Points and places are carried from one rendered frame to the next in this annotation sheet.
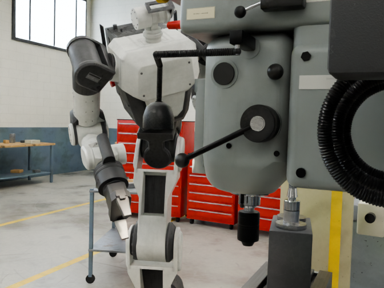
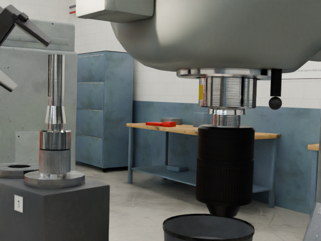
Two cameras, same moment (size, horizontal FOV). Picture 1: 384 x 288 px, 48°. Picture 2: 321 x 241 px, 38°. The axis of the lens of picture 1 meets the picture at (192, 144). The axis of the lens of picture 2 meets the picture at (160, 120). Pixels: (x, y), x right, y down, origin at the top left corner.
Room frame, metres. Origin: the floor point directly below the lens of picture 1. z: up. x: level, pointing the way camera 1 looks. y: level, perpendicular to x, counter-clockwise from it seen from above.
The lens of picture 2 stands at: (0.80, 0.24, 1.29)
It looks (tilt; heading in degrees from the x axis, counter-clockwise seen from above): 3 degrees down; 298
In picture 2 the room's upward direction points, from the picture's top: 2 degrees clockwise
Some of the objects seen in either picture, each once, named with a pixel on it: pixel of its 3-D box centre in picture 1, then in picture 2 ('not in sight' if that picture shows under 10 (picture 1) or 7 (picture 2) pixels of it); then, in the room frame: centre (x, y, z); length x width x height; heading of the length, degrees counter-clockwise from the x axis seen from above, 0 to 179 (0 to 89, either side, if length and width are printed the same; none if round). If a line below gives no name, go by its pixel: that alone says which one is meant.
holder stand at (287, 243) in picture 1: (290, 251); (35, 232); (1.31, -0.31, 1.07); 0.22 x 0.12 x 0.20; 166
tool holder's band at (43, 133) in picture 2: (292, 202); (55, 133); (1.27, -0.30, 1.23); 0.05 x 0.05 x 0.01
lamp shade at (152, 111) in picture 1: (158, 115); not in sight; (1.00, 0.08, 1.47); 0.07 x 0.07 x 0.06
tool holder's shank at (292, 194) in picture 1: (292, 181); (56, 92); (1.27, -0.30, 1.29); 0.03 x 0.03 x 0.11
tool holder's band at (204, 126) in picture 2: (248, 213); (226, 132); (0.93, -0.13, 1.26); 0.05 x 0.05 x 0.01
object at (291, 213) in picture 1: (291, 213); (54, 155); (1.27, -0.30, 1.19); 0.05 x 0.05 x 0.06
